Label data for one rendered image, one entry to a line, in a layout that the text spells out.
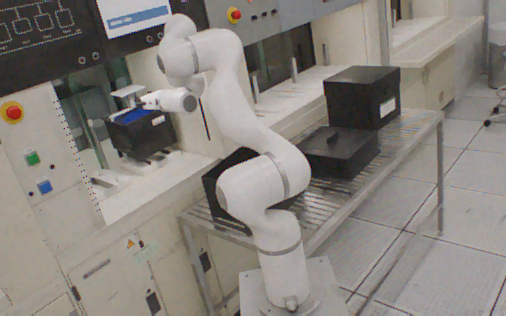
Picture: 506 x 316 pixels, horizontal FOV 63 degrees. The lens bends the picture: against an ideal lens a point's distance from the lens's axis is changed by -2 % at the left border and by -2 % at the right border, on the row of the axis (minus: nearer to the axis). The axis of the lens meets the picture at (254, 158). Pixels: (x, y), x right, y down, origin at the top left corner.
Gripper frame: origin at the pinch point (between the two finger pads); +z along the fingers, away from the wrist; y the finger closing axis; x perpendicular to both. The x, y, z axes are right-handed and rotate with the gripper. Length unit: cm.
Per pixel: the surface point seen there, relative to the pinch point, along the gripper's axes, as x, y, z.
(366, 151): -38, 55, -66
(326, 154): -34, 40, -58
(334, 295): -43, -15, -98
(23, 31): 36, -41, -19
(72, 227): -27, -50, -19
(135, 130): -12.2, -6.6, 3.0
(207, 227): -44, -11, -39
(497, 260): -120, 111, -104
